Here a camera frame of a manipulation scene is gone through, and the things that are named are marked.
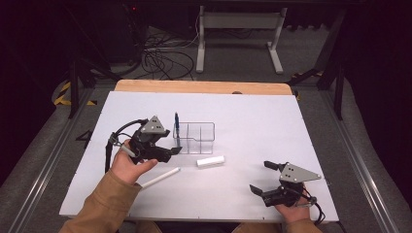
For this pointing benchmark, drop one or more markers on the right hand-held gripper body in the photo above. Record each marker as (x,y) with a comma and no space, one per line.
(294,176)

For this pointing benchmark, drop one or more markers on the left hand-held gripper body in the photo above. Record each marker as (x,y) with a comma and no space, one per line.
(147,142)

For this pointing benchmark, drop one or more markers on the blue pen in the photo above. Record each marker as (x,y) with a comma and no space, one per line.
(177,123)

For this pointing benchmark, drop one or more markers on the clear acrylic organizer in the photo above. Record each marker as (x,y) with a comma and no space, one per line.
(194,139)

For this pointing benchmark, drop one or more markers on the white pen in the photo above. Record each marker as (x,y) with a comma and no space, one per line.
(162,177)

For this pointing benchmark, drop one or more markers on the person's left hand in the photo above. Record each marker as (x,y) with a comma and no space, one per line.
(128,168)

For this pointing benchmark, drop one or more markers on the person's right hand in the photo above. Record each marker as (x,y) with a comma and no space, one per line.
(294,212)

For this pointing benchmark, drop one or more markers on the white eraser block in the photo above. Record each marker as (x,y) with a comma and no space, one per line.
(210,161)

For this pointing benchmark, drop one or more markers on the white board sheet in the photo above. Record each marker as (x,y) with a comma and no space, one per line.
(243,129)

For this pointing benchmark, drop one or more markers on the person's left leg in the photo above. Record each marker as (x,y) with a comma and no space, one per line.
(149,228)

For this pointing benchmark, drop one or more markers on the black metal stand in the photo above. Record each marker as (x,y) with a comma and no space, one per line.
(338,93)
(74,87)

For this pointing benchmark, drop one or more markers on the yellow black hazard tape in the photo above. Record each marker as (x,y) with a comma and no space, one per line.
(61,97)

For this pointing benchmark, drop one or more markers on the dark equipment rack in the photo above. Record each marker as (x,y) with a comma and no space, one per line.
(129,32)

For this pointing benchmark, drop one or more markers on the aluminium rail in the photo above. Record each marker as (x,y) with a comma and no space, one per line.
(48,168)
(359,168)

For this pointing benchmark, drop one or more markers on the white metal desk frame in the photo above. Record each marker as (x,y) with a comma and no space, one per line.
(239,20)

